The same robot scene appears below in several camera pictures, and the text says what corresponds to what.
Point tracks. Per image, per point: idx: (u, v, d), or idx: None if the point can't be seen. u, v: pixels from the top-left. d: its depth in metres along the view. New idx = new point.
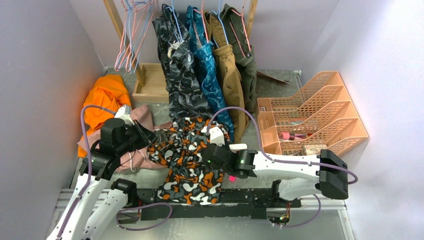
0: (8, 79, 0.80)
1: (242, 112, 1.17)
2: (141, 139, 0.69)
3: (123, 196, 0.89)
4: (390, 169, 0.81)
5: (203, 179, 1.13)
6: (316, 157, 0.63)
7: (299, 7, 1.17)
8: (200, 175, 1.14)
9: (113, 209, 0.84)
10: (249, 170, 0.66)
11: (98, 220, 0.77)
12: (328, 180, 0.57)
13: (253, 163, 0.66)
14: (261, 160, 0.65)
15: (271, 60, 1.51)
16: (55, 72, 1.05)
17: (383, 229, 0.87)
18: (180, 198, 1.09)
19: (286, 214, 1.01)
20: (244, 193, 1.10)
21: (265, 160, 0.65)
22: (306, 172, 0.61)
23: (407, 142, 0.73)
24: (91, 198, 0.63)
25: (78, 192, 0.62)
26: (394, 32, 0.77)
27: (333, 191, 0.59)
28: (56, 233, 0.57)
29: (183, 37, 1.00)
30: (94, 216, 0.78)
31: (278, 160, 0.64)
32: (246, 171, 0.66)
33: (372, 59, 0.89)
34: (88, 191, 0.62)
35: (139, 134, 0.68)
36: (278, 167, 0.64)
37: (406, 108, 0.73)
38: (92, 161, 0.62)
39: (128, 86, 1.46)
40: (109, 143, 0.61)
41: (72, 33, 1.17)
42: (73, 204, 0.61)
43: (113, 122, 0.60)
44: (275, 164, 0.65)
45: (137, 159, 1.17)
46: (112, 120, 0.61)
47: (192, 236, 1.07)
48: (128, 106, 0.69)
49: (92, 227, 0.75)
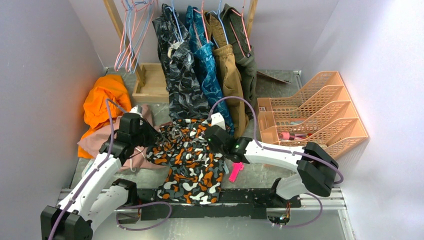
0: (7, 79, 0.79)
1: (242, 102, 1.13)
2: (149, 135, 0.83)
3: (123, 190, 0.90)
4: (389, 168, 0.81)
5: (203, 179, 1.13)
6: (302, 148, 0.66)
7: (299, 7, 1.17)
8: (200, 175, 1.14)
9: (113, 201, 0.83)
10: (243, 155, 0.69)
11: (101, 208, 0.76)
12: (307, 169, 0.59)
13: (245, 148, 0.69)
14: (252, 146, 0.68)
15: (271, 60, 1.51)
16: (54, 73, 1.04)
17: (383, 229, 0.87)
18: (180, 198, 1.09)
19: (286, 214, 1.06)
20: (244, 193, 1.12)
21: (256, 146, 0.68)
22: (288, 161, 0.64)
23: (407, 141, 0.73)
24: (106, 174, 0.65)
25: (97, 164, 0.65)
26: (394, 31, 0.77)
27: (314, 184, 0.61)
28: (70, 196, 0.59)
29: (183, 37, 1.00)
30: (97, 203, 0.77)
31: (267, 148, 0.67)
32: (240, 156, 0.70)
33: (372, 59, 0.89)
34: (105, 166, 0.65)
35: (148, 131, 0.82)
36: (267, 153, 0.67)
37: (405, 108, 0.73)
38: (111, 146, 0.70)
39: (128, 87, 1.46)
40: (126, 132, 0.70)
41: (72, 33, 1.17)
42: (90, 174, 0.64)
43: (133, 115, 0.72)
44: (264, 151, 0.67)
45: (137, 159, 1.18)
46: (130, 113, 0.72)
47: (192, 236, 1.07)
48: (139, 107, 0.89)
49: (94, 212, 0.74)
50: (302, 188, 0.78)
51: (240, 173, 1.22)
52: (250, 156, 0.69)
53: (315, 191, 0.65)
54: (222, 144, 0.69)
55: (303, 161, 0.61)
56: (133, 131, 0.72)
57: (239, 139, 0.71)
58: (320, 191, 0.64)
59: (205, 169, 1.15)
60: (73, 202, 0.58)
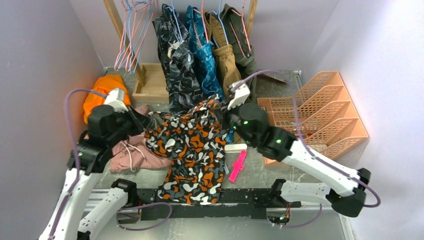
0: (8, 79, 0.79)
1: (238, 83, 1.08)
2: (135, 127, 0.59)
3: (123, 195, 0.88)
4: (389, 169, 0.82)
5: (203, 179, 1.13)
6: (356, 174, 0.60)
7: (299, 7, 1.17)
8: (199, 174, 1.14)
9: (113, 206, 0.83)
10: (282, 153, 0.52)
11: (98, 216, 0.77)
12: (361, 201, 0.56)
13: (291, 149, 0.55)
14: (299, 151, 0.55)
15: (271, 60, 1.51)
16: (54, 73, 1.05)
17: (383, 230, 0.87)
18: (180, 198, 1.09)
19: (286, 214, 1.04)
20: (244, 193, 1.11)
21: (305, 152, 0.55)
22: (342, 183, 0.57)
23: (407, 142, 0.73)
24: (81, 194, 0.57)
25: (68, 188, 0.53)
26: (394, 31, 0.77)
27: (355, 208, 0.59)
28: (48, 231, 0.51)
29: (183, 37, 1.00)
30: (94, 211, 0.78)
31: (318, 159, 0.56)
32: (278, 152, 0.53)
33: (372, 59, 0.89)
34: (79, 187, 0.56)
35: (133, 121, 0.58)
36: (314, 164, 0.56)
37: (405, 108, 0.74)
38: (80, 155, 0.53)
39: (128, 87, 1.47)
40: (97, 133, 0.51)
41: (72, 33, 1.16)
42: (63, 202, 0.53)
43: (101, 109, 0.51)
44: (313, 161, 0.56)
45: (137, 159, 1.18)
46: (100, 107, 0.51)
47: (192, 236, 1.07)
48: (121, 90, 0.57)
49: (92, 222, 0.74)
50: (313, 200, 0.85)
51: (240, 173, 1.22)
52: (291, 160, 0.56)
53: (337, 209, 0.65)
54: (256, 131, 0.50)
55: (361, 190, 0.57)
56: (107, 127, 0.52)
57: (277, 133, 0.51)
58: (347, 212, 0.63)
59: (205, 168, 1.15)
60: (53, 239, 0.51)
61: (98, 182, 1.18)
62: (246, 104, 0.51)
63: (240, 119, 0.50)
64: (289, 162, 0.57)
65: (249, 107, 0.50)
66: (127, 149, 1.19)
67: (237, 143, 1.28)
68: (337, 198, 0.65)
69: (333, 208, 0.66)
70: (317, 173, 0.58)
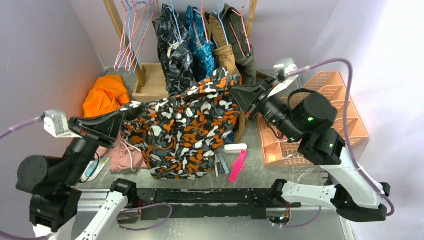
0: (8, 80, 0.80)
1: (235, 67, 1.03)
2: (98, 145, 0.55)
3: (123, 199, 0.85)
4: (388, 169, 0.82)
5: (187, 167, 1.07)
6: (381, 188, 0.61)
7: (299, 8, 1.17)
8: (184, 162, 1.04)
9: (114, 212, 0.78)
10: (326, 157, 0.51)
11: (99, 228, 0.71)
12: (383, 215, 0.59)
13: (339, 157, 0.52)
14: (346, 160, 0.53)
15: (271, 60, 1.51)
16: (54, 73, 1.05)
17: (383, 230, 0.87)
18: (168, 175, 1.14)
19: (286, 214, 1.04)
20: (244, 193, 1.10)
21: (350, 163, 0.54)
22: (372, 199, 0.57)
23: (407, 142, 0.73)
24: (60, 237, 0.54)
25: None
26: (394, 32, 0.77)
27: (361, 216, 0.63)
28: None
29: (182, 38, 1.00)
30: (94, 222, 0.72)
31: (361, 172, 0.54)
32: (327, 158, 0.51)
33: (373, 59, 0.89)
34: None
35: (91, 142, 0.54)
36: (355, 177, 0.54)
37: (405, 109, 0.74)
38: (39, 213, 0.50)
39: (128, 87, 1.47)
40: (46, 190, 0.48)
41: (71, 33, 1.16)
42: None
43: (34, 163, 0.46)
44: (355, 173, 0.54)
45: (137, 159, 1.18)
46: (35, 161, 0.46)
47: (192, 235, 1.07)
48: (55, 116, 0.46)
49: (93, 235, 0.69)
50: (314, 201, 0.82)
51: (240, 173, 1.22)
52: (335, 169, 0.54)
53: (340, 213, 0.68)
54: (313, 131, 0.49)
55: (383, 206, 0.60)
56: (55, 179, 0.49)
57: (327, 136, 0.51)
58: (350, 216, 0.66)
59: (191, 158, 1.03)
60: None
61: (98, 182, 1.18)
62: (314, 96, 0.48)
63: (304, 114, 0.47)
64: (328, 169, 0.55)
65: (318, 102, 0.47)
66: (127, 149, 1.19)
67: (237, 143, 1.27)
68: (342, 203, 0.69)
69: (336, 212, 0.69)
70: (349, 183, 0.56)
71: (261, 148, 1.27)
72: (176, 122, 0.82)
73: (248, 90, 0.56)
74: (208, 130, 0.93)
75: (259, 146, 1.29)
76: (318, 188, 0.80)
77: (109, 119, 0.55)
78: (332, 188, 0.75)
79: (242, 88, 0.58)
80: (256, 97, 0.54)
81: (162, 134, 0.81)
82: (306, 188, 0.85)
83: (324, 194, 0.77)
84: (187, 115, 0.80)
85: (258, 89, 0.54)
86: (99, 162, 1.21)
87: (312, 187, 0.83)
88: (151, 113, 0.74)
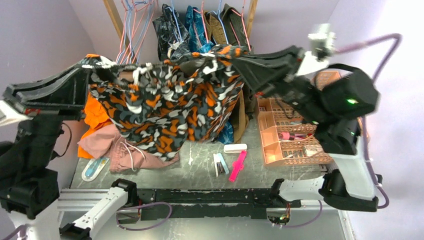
0: (7, 79, 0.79)
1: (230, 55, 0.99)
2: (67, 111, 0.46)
3: (124, 194, 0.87)
4: (388, 169, 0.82)
5: (159, 138, 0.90)
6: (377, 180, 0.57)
7: (299, 7, 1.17)
8: (155, 134, 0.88)
9: (114, 204, 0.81)
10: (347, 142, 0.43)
11: (97, 214, 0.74)
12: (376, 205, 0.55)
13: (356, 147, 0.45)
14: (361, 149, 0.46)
15: None
16: (54, 73, 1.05)
17: (384, 231, 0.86)
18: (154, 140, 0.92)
19: (286, 214, 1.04)
20: (244, 193, 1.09)
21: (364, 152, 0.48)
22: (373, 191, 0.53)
23: (408, 141, 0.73)
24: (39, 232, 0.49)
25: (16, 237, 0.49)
26: (394, 32, 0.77)
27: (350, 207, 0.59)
28: None
29: (183, 38, 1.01)
30: (93, 210, 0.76)
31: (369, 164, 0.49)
32: (346, 147, 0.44)
33: (374, 58, 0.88)
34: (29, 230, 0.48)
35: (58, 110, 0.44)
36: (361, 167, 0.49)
37: (404, 109, 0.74)
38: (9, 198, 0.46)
39: None
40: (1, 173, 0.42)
41: (71, 33, 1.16)
42: None
43: None
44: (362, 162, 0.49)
45: (137, 159, 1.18)
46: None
47: (192, 235, 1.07)
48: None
49: (92, 219, 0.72)
50: (307, 195, 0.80)
51: (240, 173, 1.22)
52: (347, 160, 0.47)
53: (330, 203, 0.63)
54: (343, 116, 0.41)
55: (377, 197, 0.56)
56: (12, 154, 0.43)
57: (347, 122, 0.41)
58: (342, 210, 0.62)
59: (164, 131, 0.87)
60: None
61: (98, 182, 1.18)
62: (358, 74, 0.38)
63: (345, 94, 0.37)
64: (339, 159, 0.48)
65: (366, 81, 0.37)
66: (127, 149, 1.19)
67: (236, 143, 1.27)
68: (328, 191, 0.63)
69: (325, 202, 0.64)
70: (355, 176, 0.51)
71: (261, 148, 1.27)
72: (160, 98, 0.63)
73: (262, 65, 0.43)
74: (186, 102, 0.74)
75: (259, 146, 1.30)
76: (308, 181, 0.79)
77: (69, 80, 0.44)
78: (321, 178, 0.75)
79: (251, 58, 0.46)
80: (276, 74, 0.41)
81: (144, 110, 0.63)
82: (299, 183, 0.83)
83: (315, 186, 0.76)
84: (176, 91, 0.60)
85: (282, 64, 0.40)
86: (99, 161, 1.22)
87: (303, 180, 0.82)
88: (131, 84, 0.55)
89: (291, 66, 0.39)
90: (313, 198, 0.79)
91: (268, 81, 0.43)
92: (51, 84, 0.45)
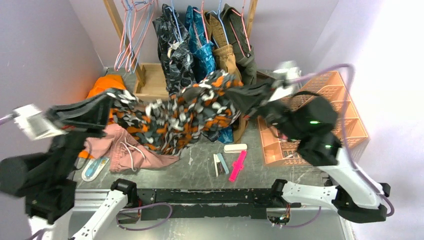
0: (7, 79, 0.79)
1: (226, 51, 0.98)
2: (93, 130, 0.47)
3: (123, 198, 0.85)
4: (388, 168, 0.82)
5: (179, 141, 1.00)
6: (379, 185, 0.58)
7: (299, 7, 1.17)
8: (175, 141, 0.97)
9: (113, 211, 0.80)
10: (326, 158, 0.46)
11: (98, 224, 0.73)
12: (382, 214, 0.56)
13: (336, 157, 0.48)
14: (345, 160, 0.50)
15: (271, 61, 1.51)
16: (54, 73, 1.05)
17: (384, 231, 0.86)
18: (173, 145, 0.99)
19: (286, 214, 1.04)
20: (244, 193, 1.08)
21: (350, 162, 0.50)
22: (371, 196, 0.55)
23: (408, 142, 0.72)
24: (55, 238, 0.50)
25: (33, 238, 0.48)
26: (394, 32, 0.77)
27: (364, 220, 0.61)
28: None
29: (183, 38, 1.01)
30: (92, 219, 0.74)
31: (359, 171, 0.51)
32: (323, 160, 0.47)
33: (374, 58, 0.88)
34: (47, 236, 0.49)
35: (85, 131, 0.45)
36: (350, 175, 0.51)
37: (403, 110, 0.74)
38: (33, 203, 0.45)
39: (128, 87, 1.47)
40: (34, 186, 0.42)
41: (71, 32, 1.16)
42: None
43: (12, 165, 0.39)
44: (351, 171, 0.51)
45: (137, 159, 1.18)
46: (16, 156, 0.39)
47: (192, 235, 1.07)
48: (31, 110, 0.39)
49: (92, 230, 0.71)
50: (311, 201, 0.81)
51: (240, 173, 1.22)
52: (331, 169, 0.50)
53: (342, 215, 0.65)
54: (316, 133, 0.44)
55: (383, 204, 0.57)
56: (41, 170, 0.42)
57: (321, 137, 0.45)
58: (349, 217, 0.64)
59: (183, 138, 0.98)
60: None
61: (98, 182, 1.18)
62: (319, 98, 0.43)
63: (308, 116, 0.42)
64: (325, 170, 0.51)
65: (327, 103, 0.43)
66: (127, 149, 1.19)
67: (236, 144, 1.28)
68: (344, 204, 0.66)
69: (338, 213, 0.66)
70: (349, 186, 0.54)
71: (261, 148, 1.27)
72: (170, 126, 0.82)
73: (245, 93, 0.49)
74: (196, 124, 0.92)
75: (259, 146, 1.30)
76: (320, 188, 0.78)
77: (97, 105, 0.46)
78: (333, 189, 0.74)
79: (238, 90, 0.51)
80: (256, 101, 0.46)
81: (157, 137, 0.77)
82: (308, 190, 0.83)
83: (327, 196, 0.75)
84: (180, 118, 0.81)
85: (258, 94, 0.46)
86: (99, 161, 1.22)
87: (314, 188, 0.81)
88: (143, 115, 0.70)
89: (264, 94, 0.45)
90: (317, 204, 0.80)
91: (251, 107, 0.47)
92: (82, 106, 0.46)
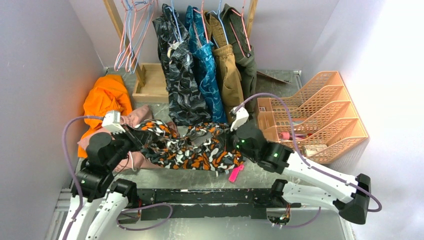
0: (7, 79, 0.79)
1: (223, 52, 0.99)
2: (134, 145, 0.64)
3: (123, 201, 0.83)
4: (388, 169, 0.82)
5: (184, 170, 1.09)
6: (354, 179, 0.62)
7: (299, 7, 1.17)
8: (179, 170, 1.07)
9: (113, 216, 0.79)
10: (278, 165, 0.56)
11: (98, 229, 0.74)
12: (360, 206, 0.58)
13: (287, 161, 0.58)
14: (297, 163, 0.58)
15: (271, 60, 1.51)
16: (54, 73, 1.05)
17: (383, 231, 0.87)
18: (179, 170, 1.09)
19: (286, 214, 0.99)
20: (243, 193, 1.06)
21: (302, 163, 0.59)
22: (340, 190, 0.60)
23: (407, 142, 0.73)
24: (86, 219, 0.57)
25: (72, 213, 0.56)
26: (394, 33, 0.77)
27: (358, 214, 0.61)
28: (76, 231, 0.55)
29: (182, 38, 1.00)
30: (93, 225, 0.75)
31: (315, 168, 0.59)
32: (274, 165, 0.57)
33: (374, 58, 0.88)
34: (82, 213, 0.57)
35: (131, 141, 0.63)
36: (312, 174, 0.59)
37: (403, 110, 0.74)
38: (83, 181, 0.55)
39: (128, 87, 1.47)
40: (97, 162, 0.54)
41: (71, 32, 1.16)
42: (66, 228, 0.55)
43: (103, 136, 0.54)
44: (310, 171, 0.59)
45: (137, 158, 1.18)
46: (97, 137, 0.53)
47: (192, 235, 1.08)
48: (116, 113, 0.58)
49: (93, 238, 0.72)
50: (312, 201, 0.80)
51: (240, 173, 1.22)
52: (288, 173, 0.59)
53: (345, 217, 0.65)
54: (256, 146, 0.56)
55: (359, 196, 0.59)
56: (108, 148, 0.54)
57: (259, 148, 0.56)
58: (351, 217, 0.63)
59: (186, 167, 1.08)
60: (74, 221, 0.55)
61: None
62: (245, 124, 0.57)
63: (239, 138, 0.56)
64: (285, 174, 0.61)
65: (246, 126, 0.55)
66: None
67: None
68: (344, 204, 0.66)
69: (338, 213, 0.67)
70: (318, 184, 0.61)
71: None
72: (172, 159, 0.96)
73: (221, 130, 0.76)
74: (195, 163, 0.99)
75: None
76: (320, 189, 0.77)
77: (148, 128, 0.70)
78: None
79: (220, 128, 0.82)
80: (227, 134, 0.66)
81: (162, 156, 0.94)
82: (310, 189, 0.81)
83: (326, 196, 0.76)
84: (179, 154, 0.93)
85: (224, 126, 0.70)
86: None
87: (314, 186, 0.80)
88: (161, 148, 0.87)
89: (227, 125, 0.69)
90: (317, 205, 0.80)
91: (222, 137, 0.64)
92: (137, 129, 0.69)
